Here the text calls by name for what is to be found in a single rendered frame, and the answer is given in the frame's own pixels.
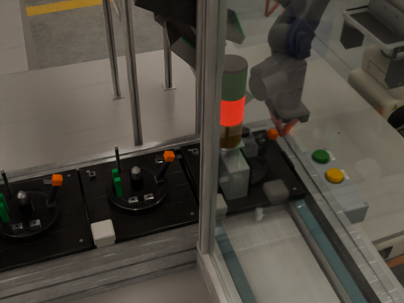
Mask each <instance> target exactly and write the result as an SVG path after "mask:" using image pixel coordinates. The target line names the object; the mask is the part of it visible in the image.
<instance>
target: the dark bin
mask: <svg viewBox="0 0 404 303"><path fill-rule="evenodd" d="M134 3H135V6H137V7H141V8H143V9H146V10H148V11H152V12H154V13H157V14H160V15H162V16H165V17H168V18H170V19H173V20H176V21H179V22H181V23H185V24H187V25H190V26H193V27H195V28H196V9H197V0H134Z"/></svg>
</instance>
